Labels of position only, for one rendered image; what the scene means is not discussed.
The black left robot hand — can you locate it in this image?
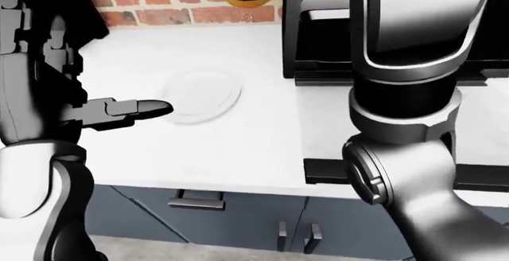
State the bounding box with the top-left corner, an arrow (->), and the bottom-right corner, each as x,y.
0,0 -> 175,148

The white round plate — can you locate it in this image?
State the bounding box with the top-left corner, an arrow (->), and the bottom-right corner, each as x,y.
160,68 -> 244,125

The dark blue base cabinet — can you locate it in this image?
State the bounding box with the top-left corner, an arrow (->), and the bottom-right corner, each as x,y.
84,182 -> 509,261

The silver drawer handle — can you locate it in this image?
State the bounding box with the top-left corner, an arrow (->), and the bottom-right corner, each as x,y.
168,189 -> 226,211

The silver cabinet door handle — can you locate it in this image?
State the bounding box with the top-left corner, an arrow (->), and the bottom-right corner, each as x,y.
303,223 -> 323,255
278,220 -> 289,246

